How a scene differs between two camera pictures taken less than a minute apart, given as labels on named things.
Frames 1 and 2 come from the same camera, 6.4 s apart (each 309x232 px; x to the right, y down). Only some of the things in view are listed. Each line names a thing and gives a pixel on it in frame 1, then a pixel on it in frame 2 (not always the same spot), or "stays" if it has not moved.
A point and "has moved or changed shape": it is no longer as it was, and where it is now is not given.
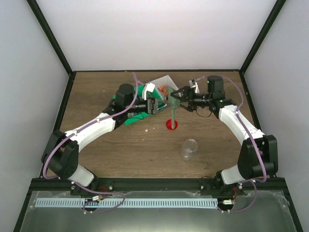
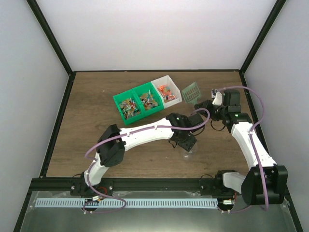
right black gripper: (187, 91) to (205, 105)
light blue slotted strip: (83, 203) stays
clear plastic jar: (190, 146) stays
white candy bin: (165, 85) stays
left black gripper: (152, 108) to (187, 144)
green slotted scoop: (173, 103) has moved or changed shape
